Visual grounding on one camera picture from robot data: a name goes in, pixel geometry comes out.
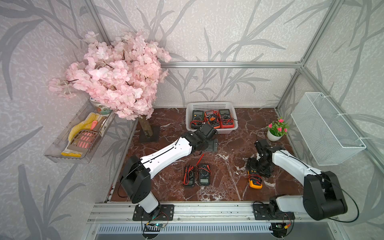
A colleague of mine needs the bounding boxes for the orange multimeter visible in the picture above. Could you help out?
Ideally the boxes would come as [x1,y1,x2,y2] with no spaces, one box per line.
[205,110,221,129]

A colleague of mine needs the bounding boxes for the clear acrylic wall shelf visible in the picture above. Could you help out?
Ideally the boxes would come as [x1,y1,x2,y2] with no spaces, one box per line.
[44,102,116,164]

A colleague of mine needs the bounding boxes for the small black multimeter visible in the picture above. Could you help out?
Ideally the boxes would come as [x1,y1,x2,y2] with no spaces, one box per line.
[183,164,195,187]

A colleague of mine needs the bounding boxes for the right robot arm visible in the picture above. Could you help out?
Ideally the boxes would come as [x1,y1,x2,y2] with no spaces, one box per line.
[255,139,360,223]

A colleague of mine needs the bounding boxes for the yellow mesh item on shelf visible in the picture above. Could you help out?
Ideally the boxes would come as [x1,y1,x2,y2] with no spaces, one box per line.
[68,113,101,142]

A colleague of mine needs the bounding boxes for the pink cherry blossom tree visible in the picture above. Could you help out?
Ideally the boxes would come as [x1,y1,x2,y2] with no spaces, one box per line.
[48,32,172,120]

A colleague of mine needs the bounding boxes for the dark grey green multimeter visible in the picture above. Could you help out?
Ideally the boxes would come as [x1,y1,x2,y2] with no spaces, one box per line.
[197,154,212,186]

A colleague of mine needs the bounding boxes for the white wire wall basket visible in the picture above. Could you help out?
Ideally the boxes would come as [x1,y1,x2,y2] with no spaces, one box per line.
[291,92,366,166]

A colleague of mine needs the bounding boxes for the small potted pink flowers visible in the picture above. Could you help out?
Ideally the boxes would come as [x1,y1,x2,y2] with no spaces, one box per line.
[267,118,289,142]

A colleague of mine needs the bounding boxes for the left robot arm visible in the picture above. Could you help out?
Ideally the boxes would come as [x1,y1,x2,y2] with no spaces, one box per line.
[117,124,218,220]

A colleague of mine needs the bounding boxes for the white plastic basket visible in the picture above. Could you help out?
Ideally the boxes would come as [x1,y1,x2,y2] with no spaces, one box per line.
[186,102,238,134]

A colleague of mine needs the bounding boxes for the brown pink slotted tool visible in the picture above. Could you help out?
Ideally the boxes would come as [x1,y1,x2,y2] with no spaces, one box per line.
[68,130,98,153]

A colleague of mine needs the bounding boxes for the black metal tree base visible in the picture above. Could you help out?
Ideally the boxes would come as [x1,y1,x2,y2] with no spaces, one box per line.
[139,126,161,143]

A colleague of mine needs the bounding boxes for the yellow multimeter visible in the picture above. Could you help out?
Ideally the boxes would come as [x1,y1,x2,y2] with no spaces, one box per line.
[248,170,263,190]

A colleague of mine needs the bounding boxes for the large red multimeter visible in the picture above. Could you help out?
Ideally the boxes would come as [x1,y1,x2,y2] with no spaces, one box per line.
[219,109,235,129]

